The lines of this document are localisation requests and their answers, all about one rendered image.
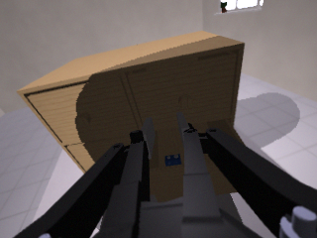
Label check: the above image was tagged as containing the dark blue nine-volt battery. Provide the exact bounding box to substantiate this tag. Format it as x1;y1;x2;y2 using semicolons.
164;154;181;167

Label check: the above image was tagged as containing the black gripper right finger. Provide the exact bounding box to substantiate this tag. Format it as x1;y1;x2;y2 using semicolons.
176;112;317;238

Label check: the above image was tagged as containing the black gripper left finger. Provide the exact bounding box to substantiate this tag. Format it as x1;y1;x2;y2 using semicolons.
13;117;156;238

